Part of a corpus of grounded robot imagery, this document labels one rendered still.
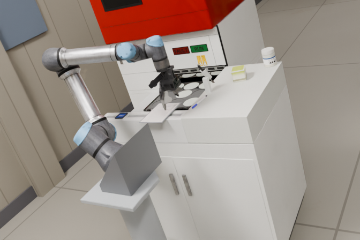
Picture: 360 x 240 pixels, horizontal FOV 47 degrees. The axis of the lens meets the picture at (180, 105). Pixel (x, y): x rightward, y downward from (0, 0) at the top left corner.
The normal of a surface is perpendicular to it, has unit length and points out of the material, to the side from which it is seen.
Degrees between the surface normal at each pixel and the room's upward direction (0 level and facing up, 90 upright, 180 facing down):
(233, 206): 90
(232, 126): 90
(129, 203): 0
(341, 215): 0
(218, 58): 90
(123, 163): 90
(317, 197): 0
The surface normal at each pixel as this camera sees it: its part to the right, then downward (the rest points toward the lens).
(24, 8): 0.83, -0.01
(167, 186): -0.44, 0.48
